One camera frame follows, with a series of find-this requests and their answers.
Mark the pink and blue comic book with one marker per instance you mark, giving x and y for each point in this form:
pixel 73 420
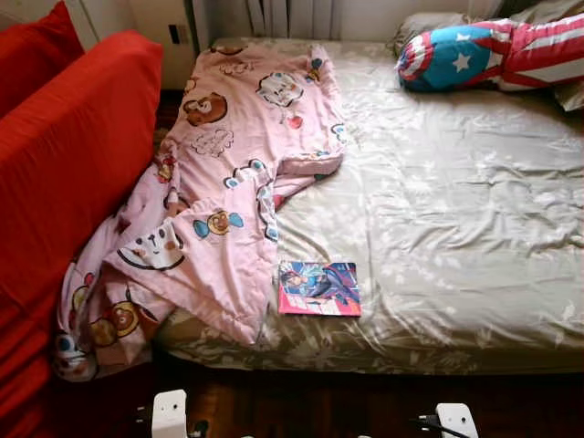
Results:
pixel 319 287

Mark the pink cartoon print blanket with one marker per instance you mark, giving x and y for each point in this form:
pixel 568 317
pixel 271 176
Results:
pixel 228 182

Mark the red folded futon mattress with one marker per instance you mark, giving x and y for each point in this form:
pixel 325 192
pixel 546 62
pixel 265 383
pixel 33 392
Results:
pixel 73 164

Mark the bed with beige floral sheet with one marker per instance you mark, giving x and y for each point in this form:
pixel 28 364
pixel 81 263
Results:
pixel 438 201

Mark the Captain America shield pillow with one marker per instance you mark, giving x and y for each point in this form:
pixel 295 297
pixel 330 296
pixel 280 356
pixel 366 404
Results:
pixel 456 59

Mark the dark wall socket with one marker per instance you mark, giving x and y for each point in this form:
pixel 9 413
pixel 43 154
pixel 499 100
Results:
pixel 175 34

